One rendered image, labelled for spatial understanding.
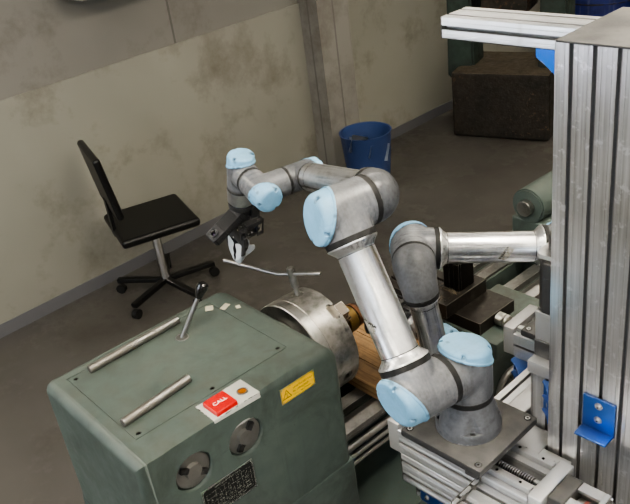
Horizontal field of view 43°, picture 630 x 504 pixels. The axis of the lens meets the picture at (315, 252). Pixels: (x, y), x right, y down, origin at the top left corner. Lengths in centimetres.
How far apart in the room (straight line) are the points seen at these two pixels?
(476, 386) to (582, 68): 70
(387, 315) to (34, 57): 340
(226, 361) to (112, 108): 314
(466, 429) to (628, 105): 78
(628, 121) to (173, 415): 116
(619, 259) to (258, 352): 92
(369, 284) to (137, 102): 357
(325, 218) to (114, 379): 75
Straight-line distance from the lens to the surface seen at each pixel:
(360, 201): 169
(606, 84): 150
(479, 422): 184
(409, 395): 168
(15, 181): 480
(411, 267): 206
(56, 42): 481
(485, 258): 220
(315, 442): 215
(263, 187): 202
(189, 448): 187
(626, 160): 153
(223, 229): 218
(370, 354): 262
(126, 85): 504
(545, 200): 302
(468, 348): 176
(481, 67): 659
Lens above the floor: 243
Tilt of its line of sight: 28 degrees down
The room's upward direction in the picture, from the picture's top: 8 degrees counter-clockwise
